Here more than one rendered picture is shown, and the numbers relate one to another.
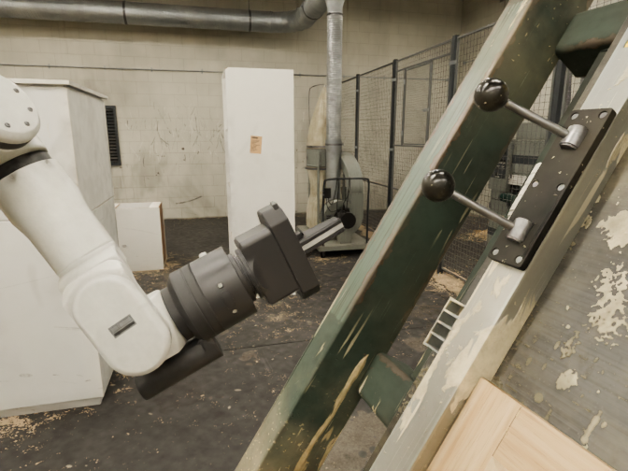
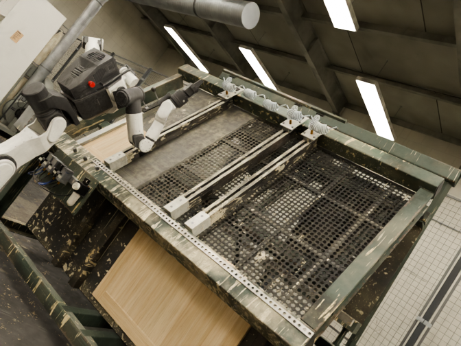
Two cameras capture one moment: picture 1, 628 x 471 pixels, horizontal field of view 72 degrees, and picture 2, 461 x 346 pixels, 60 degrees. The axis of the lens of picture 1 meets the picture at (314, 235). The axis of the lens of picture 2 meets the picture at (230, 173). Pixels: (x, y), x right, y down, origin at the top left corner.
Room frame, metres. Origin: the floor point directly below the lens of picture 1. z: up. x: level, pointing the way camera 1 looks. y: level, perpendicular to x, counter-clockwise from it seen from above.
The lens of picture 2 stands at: (-2.38, 0.84, 1.06)
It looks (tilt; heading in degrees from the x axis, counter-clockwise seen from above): 6 degrees up; 325
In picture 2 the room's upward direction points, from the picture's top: 35 degrees clockwise
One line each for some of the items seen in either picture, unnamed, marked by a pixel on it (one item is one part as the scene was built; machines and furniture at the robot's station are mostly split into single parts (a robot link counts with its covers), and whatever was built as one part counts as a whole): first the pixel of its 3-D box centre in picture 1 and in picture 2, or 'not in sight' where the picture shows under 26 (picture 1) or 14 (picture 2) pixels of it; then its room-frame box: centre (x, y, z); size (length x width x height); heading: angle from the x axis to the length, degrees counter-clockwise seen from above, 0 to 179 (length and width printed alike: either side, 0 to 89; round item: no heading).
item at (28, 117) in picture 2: not in sight; (31, 123); (0.49, 0.32, 0.84); 0.12 x 0.12 x 0.18; 21
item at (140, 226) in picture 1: (136, 235); not in sight; (4.92, 2.06, 0.36); 0.58 x 0.45 x 0.72; 104
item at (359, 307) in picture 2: not in sight; (341, 241); (-0.80, -1.32, 1.38); 0.70 x 0.15 x 0.85; 21
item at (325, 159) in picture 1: (331, 165); (34, 79); (5.91, -0.24, 1.10); 1.37 x 0.70 x 2.20; 14
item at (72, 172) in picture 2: not in sight; (57, 175); (0.11, 0.10, 0.69); 0.50 x 0.14 x 0.24; 21
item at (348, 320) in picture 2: not in sight; (260, 255); (-0.61, -0.98, 1.00); 1.30 x 0.05 x 0.04; 21
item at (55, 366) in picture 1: (53, 241); not in sight; (2.52, 1.56, 0.88); 0.90 x 0.60 x 1.75; 14
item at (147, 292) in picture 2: not in sight; (168, 301); (-0.66, -0.54, 0.53); 0.90 x 0.02 x 0.55; 21
